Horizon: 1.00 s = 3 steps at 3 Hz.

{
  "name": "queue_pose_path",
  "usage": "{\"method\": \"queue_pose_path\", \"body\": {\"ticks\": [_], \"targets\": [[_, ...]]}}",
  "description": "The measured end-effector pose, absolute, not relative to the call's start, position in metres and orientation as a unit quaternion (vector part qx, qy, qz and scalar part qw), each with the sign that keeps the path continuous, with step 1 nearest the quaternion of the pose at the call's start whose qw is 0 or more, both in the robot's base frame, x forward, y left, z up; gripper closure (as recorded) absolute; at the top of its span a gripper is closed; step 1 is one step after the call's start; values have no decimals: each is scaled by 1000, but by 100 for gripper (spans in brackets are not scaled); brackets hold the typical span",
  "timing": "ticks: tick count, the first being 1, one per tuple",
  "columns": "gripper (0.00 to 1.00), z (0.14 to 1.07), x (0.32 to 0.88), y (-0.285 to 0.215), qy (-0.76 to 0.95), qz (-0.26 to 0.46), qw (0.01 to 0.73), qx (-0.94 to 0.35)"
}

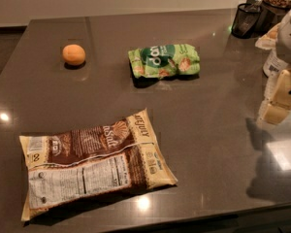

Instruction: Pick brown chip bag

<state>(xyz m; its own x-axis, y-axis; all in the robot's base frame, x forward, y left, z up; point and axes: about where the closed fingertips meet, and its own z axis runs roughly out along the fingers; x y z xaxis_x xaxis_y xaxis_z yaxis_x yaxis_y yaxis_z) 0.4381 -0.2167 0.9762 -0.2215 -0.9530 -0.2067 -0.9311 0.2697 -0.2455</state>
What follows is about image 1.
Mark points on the black mesh cup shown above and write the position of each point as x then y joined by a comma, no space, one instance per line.
245,20

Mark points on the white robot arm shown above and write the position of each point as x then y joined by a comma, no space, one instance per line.
283,42

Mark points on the brown chip bag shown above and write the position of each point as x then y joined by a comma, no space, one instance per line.
77,164

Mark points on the snack packet near bottle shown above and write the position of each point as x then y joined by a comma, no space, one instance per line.
268,40

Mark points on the white labelled bottle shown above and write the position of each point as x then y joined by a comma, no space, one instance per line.
273,65

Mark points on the orange fruit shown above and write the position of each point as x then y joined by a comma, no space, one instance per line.
73,55

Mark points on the green chip bag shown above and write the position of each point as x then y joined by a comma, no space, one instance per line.
166,61

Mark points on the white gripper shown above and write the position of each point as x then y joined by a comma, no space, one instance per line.
290,41

